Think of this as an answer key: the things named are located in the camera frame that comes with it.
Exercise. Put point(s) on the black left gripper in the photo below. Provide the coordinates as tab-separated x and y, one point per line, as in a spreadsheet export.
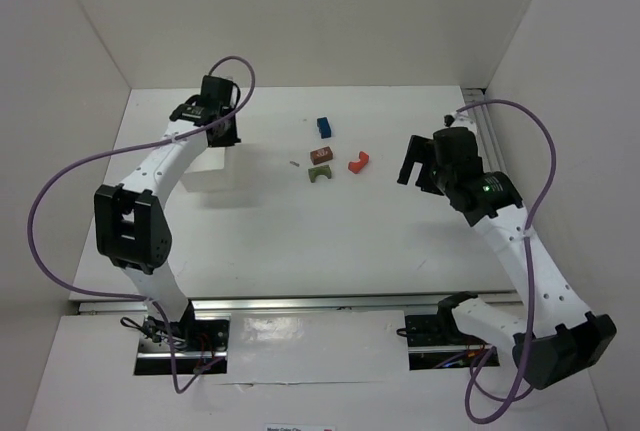
223	132

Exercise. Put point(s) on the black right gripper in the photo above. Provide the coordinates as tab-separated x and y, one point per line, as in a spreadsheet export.
417	160

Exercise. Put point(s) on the red wood block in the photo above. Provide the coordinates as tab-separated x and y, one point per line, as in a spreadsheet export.
358	165

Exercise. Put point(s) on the brown wood block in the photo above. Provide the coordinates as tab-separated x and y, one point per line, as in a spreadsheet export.
321	155

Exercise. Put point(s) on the blue wood block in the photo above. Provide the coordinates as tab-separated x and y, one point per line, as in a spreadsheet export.
324	127

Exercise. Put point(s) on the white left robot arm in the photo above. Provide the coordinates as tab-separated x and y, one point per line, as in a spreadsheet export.
130	224

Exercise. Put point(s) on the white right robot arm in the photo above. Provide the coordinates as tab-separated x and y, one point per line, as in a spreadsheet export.
560	336

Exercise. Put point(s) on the green arch wood block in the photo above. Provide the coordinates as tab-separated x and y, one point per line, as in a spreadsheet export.
319	171

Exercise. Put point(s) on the white paper label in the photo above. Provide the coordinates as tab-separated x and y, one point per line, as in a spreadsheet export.
296	427

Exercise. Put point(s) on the aluminium side rail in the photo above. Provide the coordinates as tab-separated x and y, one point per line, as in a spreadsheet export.
488	147

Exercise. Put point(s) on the aluminium front rail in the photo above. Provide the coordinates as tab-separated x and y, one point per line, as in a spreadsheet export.
291	304

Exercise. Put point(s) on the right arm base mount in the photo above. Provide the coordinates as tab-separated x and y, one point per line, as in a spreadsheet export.
429	347

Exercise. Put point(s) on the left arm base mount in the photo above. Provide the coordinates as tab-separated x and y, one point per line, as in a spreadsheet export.
205	349

